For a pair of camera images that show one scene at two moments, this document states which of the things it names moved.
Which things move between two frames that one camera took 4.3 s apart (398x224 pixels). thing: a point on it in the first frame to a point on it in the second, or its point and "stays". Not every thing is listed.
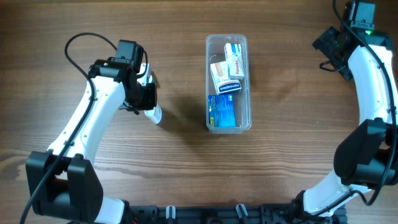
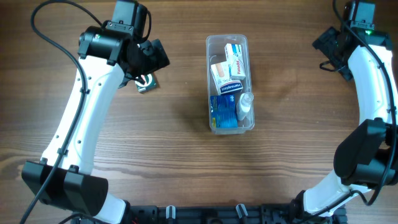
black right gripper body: [325, 42] stays
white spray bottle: [155, 114] to [244, 108]
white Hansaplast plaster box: [222, 83] stays
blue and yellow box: [221, 111] stays
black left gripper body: [147, 97] to [157, 56]
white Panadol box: [234, 60] stays
